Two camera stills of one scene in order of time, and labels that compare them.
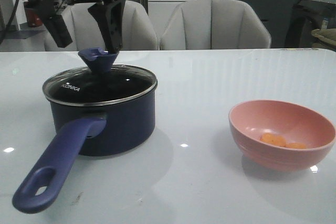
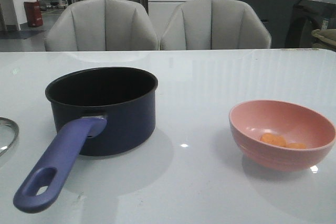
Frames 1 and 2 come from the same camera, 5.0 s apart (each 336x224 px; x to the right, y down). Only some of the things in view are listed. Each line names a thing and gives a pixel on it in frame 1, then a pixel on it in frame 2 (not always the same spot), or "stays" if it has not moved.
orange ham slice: (273, 138) stays
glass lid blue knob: (97, 84) to (9, 134)
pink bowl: (296, 123) stays
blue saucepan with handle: (101, 130) stays
